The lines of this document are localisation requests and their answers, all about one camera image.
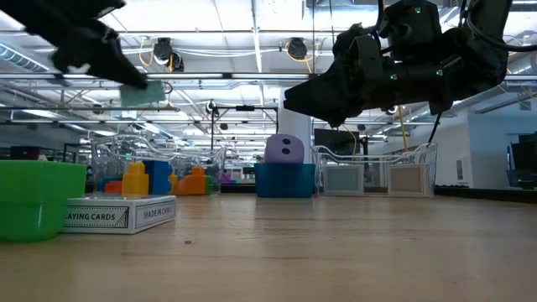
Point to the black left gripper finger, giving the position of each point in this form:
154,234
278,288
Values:
105,58

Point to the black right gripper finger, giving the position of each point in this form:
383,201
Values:
327,92

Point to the light teal brick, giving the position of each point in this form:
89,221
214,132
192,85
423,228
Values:
142,95

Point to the purple foam die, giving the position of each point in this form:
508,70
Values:
284,149

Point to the large blue two-stud block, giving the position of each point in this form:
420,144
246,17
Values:
158,176

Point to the orange eight-stud brick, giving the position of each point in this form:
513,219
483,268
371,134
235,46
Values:
113,188

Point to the green round-stud toy block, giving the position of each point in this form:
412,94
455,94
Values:
209,184

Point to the large green toy brick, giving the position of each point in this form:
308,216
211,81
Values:
38,201

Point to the black background monitor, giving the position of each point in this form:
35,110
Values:
335,142

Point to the white building pillar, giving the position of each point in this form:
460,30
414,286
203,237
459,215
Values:
295,136

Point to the clear plastic container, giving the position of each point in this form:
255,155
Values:
375,172
105,155

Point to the blue plastic bin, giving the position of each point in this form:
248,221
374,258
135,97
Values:
285,180

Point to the dark red background box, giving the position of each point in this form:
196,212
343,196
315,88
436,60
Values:
25,152

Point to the black background table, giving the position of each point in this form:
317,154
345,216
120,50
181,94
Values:
482,194

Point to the dark background monitor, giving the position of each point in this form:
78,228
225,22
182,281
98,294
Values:
524,155

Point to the white emblem playing card deck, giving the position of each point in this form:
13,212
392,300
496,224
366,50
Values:
119,216

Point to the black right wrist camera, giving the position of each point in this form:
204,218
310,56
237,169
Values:
413,25

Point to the black background rig frame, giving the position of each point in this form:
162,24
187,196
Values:
244,108

